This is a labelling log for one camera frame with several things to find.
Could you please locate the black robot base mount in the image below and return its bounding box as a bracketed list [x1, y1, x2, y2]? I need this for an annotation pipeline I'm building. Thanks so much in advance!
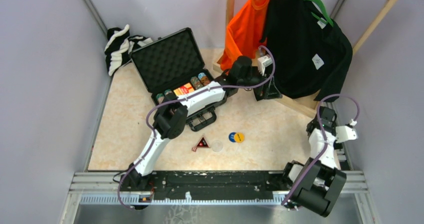
[120, 170, 294, 201]

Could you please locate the black poker set case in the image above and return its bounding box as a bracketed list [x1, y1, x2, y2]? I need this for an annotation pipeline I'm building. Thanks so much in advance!
[130, 27, 217, 132]

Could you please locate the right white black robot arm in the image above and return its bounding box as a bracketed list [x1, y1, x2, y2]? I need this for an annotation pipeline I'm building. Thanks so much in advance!
[281, 106, 358, 217]

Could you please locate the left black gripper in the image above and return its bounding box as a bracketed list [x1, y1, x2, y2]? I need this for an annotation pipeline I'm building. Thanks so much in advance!
[238, 65, 283, 100]

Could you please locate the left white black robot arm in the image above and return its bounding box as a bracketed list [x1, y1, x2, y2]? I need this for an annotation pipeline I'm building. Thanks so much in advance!
[124, 52, 282, 191]

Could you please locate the green clothes hanger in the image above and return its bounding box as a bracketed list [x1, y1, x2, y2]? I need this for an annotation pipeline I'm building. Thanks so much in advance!
[304, 0, 334, 27]

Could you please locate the orange boxed card deck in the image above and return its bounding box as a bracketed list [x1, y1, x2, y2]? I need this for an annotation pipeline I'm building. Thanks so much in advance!
[173, 82, 195, 96]

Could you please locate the black white striped cloth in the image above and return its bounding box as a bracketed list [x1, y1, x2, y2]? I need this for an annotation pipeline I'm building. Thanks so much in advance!
[104, 24, 153, 77]

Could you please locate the aluminium frame rail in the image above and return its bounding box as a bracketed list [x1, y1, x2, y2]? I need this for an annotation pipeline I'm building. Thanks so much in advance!
[60, 170, 381, 224]

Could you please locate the black t-shirt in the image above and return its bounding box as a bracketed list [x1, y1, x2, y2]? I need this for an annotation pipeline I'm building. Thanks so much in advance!
[261, 0, 353, 103]

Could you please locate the orange t-shirt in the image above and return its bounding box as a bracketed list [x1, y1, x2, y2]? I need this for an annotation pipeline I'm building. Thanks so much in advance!
[217, 0, 270, 71]

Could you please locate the green orange chip stack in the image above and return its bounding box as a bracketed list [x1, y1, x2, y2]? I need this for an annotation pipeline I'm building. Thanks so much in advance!
[190, 76, 203, 90]

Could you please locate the blue orange chip stack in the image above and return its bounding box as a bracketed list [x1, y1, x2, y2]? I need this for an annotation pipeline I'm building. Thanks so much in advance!
[155, 93, 165, 104]

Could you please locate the black red triangle token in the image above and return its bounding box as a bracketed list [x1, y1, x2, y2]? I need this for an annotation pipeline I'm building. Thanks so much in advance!
[195, 136, 210, 149]

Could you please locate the purple black chip stack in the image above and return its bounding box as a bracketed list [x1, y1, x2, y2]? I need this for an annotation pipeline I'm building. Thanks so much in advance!
[163, 89, 174, 96]

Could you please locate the wooden clothes rack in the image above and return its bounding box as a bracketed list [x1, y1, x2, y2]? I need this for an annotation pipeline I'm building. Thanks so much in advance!
[211, 0, 406, 119]

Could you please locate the blue small blind button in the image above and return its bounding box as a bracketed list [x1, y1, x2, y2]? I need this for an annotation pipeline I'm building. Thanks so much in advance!
[228, 132, 236, 143]

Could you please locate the red yellow chip stack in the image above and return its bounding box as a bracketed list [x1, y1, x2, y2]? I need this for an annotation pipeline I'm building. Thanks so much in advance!
[197, 72, 211, 87]

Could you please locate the yellow big blind button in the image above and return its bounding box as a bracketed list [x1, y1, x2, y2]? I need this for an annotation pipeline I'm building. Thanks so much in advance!
[233, 132, 245, 143]

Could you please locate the clear dealer button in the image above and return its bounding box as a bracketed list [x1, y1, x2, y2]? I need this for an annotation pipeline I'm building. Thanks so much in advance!
[211, 140, 223, 153]

